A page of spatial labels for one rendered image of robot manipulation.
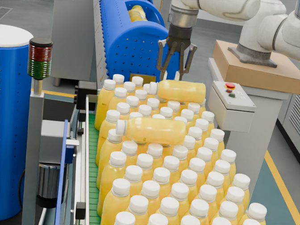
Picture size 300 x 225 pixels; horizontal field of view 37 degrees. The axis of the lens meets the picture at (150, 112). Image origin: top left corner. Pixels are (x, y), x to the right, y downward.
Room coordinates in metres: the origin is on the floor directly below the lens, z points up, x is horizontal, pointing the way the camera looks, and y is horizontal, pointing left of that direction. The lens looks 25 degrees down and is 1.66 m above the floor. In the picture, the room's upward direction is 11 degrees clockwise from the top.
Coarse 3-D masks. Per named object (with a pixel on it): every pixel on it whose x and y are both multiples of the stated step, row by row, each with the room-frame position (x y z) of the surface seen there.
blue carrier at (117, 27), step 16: (112, 0) 2.16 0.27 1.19; (128, 0) 2.04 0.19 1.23; (144, 0) 2.08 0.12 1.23; (112, 16) 1.92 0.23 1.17; (128, 16) 1.79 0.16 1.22; (160, 16) 2.06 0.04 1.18; (112, 32) 1.72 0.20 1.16; (128, 32) 1.63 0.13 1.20; (144, 32) 1.64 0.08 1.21; (160, 32) 1.65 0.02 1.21; (112, 48) 1.62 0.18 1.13; (128, 48) 1.63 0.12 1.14; (144, 48) 1.64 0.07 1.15; (112, 64) 1.62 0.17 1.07; (128, 64) 1.63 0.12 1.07; (144, 64) 1.65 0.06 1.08; (176, 64) 1.67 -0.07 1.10; (128, 80) 1.64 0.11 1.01
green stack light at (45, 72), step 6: (30, 60) 1.14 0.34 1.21; (30, 66) 1.14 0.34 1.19; (36, 66) 1.14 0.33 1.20; (42, 66) 1.14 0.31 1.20; (48, 66) 1.16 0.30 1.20; (30, 72) 1.14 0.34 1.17; (36, 72) 1.14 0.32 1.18; (42, 72) 1.15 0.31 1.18; (48, 72) 1.16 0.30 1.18; (42, 78) 1.15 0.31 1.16
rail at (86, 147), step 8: (88, 128) 1.25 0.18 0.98; (88, 136) 1.20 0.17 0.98; (88, 144) 1.15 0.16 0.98; (88, 152) 1.11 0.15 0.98; (88, 160) 1.06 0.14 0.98; (88, 168) 1.03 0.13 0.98; (88, 176) 0.99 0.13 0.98; (88, 184) 0.95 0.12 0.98; (88, 192) 0.92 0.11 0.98; (88, 200) 0.89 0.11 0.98; (88, 208) 0.86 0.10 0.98; (88, 216) 0.83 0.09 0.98; (88, 224) 0.80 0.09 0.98
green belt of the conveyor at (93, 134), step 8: (88, 120) 1.45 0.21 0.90; (96, 136) 1.35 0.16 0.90; (96, 144) 1.30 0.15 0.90; (96, 152) 1.25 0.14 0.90; (96, 168) 1.15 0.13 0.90; (96, 176) 1.11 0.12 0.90; (96, 192) 1.04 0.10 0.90; (96, 200) 1.00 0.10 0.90; (96, 208) 0.97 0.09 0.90; (96, 216) 0.94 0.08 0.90; (96, 224) 0.91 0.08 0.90
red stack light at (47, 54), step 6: (30, 48) 1.15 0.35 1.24; (36, 48) 1.14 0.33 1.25; (42, 48) 1.14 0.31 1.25; (48, 48) 1.15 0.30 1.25; (30, 54) 1.15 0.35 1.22; (36, 54) 1.14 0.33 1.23; (42, 54) 1.14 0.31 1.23; (48, 54) 1.15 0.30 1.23; (36, 60) 1.14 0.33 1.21; (42, 60) 1.14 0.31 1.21; (48, 60) 1.16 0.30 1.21
